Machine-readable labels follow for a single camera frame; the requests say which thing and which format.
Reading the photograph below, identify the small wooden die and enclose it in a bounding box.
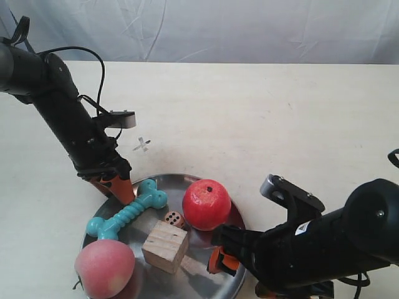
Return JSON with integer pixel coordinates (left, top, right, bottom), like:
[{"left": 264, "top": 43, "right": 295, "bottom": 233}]
[{"left": 163, "top": 211, "right": 187, "bottom": 230}]

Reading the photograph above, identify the white backdrop cloth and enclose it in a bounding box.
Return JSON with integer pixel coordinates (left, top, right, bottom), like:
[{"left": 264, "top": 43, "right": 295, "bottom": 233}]
[{"left": 1, "top": 1, "right": 398, "bottom": 64}]

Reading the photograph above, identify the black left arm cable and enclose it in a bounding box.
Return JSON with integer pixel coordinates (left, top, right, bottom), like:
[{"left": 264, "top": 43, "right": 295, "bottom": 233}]
[{"left": 39, "top": 46, "right": 122, "bottom": 141}]

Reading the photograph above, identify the teal rubber bone toy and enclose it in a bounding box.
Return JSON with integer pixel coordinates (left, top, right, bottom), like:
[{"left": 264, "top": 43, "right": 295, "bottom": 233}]
[{"left": 85, "top": 179, "right": 168, "bottom": 240}]

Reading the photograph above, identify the pink toy peach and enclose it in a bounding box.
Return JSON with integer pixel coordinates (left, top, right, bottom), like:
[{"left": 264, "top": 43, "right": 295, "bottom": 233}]
[{"left": 74, "top": 239, "right": 135, "bottom": 298}]

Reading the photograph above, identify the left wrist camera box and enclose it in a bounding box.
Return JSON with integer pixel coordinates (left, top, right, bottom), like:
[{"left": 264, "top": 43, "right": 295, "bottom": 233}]
[{"left": 102, "top": 110, "right": 137, "bottom": 129}]

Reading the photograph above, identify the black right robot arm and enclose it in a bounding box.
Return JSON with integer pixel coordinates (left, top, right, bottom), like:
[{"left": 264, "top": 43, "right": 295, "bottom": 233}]
[{"left": 207, "top": 175, "right": 398, "bottom": 298}]

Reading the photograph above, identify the light wooden block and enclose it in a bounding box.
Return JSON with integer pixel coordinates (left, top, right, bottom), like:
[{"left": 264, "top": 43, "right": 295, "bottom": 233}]
[{"left": 142, "top": 221, "right": 189, "bottom": 274}]

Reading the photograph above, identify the large round metal plate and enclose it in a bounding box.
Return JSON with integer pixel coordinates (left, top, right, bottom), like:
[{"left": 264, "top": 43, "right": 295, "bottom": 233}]
[{"left": 82, "top": 174, "right": 246, "bottom": 298}]

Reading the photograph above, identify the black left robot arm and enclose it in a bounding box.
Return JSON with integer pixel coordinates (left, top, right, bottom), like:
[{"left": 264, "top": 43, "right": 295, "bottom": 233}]
[{"left": 1, "top": 44, "right": 136, "bottom": 205}]

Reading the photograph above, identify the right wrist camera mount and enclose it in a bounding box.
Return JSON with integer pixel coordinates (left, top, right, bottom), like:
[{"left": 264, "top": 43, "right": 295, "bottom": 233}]
[{"left": 259, "top": 174, "right": 325, "bottom": 222}]

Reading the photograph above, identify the red toy apple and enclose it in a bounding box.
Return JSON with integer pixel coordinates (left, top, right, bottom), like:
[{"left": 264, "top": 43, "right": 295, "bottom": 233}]
[{"left": 182, "top": 179, "right": 232, "bottom": 231}]

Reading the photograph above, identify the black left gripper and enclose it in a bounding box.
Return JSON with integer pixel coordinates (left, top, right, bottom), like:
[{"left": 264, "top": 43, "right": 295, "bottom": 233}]
[{"left": 64, "top": 120, "right": 135, "bottom": 205}]

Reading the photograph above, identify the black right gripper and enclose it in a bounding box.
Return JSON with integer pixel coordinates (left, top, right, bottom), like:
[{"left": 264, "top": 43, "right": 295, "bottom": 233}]
[{"left": 207, "top": 224, "right": 334, "bottom": 298}]

